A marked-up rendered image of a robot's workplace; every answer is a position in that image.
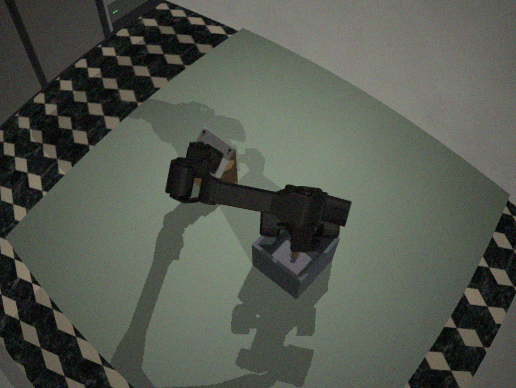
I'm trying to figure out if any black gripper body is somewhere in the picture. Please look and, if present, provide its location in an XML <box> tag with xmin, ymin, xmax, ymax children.
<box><xmin>260</xmin><ymin>212</ymin><xmax>340</xmax><ymax>238</ymax></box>

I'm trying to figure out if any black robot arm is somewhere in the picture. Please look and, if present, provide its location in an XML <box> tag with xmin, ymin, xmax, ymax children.
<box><xmin>165</xmin><ymin>142</ymin><xmax>352</xmax><ymax>252</ymax></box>

